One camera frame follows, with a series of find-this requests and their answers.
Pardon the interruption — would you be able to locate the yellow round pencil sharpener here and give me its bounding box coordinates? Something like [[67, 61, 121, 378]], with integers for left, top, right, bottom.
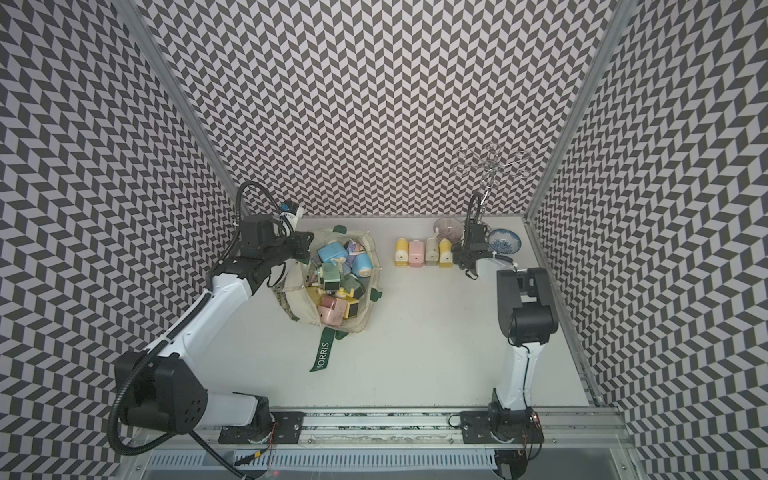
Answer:
[[438, 238, 454, 268]]

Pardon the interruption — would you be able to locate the white cartoon pencil sharpener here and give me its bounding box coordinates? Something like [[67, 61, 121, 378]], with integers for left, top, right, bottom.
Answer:
[[424, 233, 440, 266]]

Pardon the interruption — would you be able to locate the cream canvas tote bag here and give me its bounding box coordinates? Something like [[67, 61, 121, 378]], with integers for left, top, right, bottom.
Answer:
[[272, 225, 382, 372]]

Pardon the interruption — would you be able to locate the pink rounded pencil sharpener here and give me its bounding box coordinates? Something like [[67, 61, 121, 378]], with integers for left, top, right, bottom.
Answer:
[[408, 240, 425, 268]]

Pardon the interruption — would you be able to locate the yellow block pencil sharpener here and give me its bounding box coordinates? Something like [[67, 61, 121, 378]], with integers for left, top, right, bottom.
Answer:
[[395, 238, 411, 266]]

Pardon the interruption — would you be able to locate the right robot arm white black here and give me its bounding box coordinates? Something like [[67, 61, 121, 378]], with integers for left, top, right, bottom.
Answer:
[[453, 218, 559, 448]]

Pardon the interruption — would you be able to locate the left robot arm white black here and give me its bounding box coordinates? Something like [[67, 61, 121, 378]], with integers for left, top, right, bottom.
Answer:
[[106, 212, 314, 456]]

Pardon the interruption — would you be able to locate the blue round pencil sharpener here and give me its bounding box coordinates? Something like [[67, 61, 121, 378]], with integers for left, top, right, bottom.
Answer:
[[317, 241, 348, 264]]

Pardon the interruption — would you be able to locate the green block pencil sharpener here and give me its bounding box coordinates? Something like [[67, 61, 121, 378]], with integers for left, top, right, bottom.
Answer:
[[316, 263, 343, 293]]

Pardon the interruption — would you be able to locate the pink block pencil sharpener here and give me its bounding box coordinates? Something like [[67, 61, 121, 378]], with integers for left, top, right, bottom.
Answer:
[[317, 296, 348, 327]]

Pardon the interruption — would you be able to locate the pink ribbed bowl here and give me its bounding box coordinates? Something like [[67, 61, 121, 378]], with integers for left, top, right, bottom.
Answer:
[[433, 217, 465, 245]]

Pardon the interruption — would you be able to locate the blue white patterned bowl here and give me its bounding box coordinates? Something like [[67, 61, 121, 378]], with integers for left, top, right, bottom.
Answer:
[[487, 228, 522, 255]]

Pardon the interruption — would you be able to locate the small yellow black sharpener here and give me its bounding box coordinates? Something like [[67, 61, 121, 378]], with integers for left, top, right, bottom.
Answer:
[[344, 299, 360, 319]]

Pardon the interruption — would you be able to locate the silver jewelry tree stand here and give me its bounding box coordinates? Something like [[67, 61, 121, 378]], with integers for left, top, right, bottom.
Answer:
[[451, 142, 533, 233]]

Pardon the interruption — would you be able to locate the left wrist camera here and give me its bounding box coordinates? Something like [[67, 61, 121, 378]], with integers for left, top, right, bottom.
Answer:
[[280, 200, 305, 235]]

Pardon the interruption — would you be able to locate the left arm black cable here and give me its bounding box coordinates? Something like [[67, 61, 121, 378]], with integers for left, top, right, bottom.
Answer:
[[107, 181, 289, 480]]

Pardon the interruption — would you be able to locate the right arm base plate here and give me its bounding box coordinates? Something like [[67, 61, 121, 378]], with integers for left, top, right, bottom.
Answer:
[[459, 410, 544, 445]]

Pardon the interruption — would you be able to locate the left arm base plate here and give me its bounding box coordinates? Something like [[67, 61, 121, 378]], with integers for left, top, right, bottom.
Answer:
[[218, 411, 305, 446]]

